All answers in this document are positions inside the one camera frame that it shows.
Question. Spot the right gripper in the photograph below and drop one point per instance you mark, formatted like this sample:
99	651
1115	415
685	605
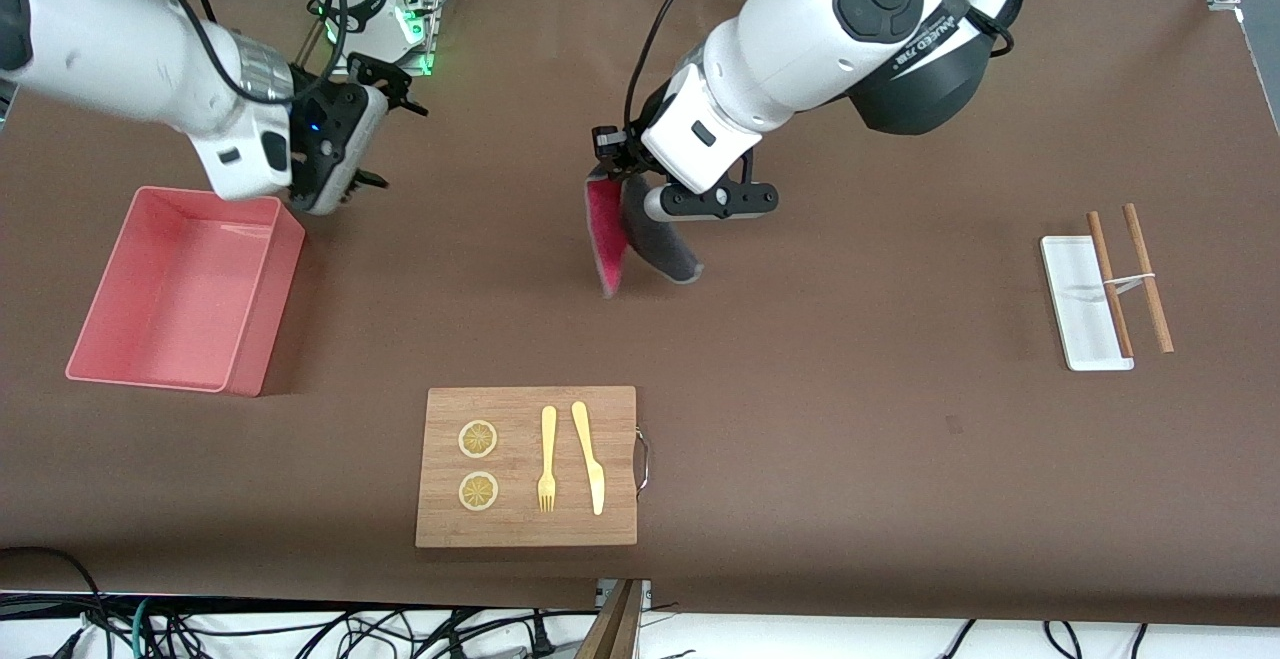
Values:
331	144

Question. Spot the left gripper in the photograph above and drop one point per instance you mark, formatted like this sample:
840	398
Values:
627	154

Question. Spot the grey and pink cloth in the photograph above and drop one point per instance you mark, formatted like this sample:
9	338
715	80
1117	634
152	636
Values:
608	229

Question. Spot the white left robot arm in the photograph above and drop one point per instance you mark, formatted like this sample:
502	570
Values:
800	29

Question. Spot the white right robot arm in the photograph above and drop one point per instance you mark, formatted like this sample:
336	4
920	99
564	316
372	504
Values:
100	29

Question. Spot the pink plastic bin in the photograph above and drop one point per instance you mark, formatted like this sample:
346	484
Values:
170	289

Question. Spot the yellow fork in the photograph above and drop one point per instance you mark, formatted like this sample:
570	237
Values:
548	439

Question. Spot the yellow knife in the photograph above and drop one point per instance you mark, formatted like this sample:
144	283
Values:
590	459

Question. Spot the lemon slice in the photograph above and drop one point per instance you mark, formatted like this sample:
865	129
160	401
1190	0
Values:
478	491
478	439

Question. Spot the wooden cutting board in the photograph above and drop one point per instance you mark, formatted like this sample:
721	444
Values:
520	529

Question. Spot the wooden plank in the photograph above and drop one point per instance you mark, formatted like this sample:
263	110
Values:
615	629

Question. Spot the white rectangular tray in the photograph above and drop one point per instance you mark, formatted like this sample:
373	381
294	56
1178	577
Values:
1080	309

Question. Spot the brown wooden chopstick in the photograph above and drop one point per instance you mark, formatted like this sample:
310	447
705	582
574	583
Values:
1155	309
1118	314

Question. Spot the white chopstick band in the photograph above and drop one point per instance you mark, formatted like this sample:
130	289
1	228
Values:
1130	282

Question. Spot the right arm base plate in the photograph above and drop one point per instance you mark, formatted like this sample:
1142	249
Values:
425	14

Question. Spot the silver metal bracket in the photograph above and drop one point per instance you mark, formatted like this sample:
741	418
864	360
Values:
646	594

